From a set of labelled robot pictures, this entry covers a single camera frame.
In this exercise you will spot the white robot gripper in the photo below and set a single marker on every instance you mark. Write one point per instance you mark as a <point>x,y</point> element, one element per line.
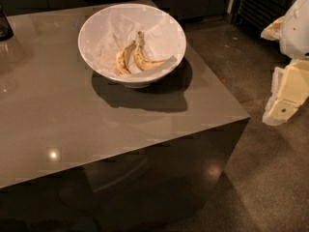
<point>296,33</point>

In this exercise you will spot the spotted yellow banana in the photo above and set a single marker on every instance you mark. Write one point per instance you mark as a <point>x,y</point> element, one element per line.
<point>140,60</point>
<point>122,58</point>

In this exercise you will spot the white ceramic bowl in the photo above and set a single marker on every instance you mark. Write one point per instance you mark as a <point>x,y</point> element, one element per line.
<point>94,29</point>

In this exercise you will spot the white paper towel liner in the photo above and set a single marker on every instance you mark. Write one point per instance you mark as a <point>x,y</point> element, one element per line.
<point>164,39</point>

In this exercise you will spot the dark object at table edge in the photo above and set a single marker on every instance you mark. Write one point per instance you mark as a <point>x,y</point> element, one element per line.
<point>6,31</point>

